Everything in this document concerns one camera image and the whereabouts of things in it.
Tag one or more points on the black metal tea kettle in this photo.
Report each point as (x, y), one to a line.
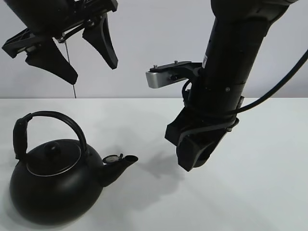
(60, 180)

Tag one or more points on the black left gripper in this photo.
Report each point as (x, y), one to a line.
(46, 20)

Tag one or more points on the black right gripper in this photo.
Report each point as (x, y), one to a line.
(206, 117)

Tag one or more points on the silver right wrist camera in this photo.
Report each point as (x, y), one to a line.
(161, 76)

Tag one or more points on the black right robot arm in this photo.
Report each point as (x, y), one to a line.
(238, 31)

